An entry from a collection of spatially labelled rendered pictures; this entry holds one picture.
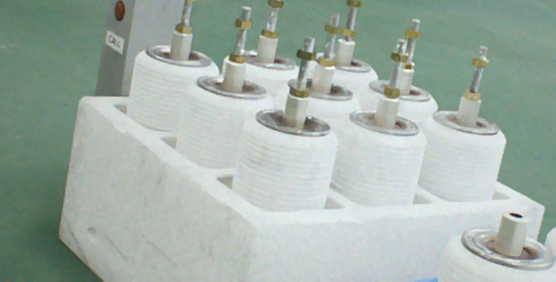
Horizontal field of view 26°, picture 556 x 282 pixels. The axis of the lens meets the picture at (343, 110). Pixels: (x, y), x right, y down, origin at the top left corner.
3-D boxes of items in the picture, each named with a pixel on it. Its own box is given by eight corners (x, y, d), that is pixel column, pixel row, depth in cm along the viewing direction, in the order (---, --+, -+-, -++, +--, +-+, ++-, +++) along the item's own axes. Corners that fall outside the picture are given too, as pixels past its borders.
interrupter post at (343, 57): (346, 65, 151) (350, 40, 150) (353, 70, 149) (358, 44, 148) (329, 63, 150) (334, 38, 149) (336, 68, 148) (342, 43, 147)
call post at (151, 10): (99, 215, 151) (137, -22, 144) (76, 196, 157) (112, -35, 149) (149, 212, 156) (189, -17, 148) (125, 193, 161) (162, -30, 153)
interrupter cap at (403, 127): (411, 122, 129) (412, 116, 128) (424, 143, 121) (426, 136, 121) (344, 111, 127) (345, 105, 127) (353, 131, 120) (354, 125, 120)
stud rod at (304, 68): (288, 109, 117) (303, 36, 115) (297, 109, 117) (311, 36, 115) (293, 112, 116) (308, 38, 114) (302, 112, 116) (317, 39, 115)
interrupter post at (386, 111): (392, 125, 126) (398, 95, 125) (396, 132, 123) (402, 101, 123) (370, 122, 125) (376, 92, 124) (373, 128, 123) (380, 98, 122)
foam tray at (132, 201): (221, 400, 113) (255, 224, 108) (57, 237, 142) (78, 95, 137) (509, 351, 137) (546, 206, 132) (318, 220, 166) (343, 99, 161)
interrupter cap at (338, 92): (323, 105, 128) (324, 99, 128) (273, 84, 132) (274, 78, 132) (365, 101, 134) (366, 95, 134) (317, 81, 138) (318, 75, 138)
